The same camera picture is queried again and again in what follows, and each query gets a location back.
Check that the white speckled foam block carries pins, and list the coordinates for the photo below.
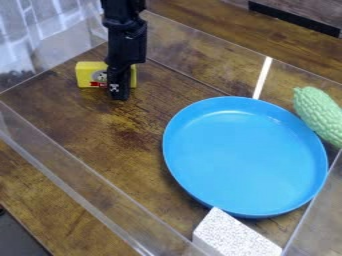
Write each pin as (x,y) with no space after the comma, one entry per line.
(223,236)

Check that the blue round tray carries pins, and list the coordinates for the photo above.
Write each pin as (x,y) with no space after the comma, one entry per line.
(244,156)

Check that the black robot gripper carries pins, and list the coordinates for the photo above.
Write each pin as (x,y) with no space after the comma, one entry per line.
(127,43)

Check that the green bitter gourd toy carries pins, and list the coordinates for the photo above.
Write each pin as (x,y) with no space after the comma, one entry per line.
(320,113)

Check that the yellow butter block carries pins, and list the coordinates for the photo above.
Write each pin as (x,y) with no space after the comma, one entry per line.
(91,74)

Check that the clear acrylic enclosure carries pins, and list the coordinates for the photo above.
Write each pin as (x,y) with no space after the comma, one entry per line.
(83,175)

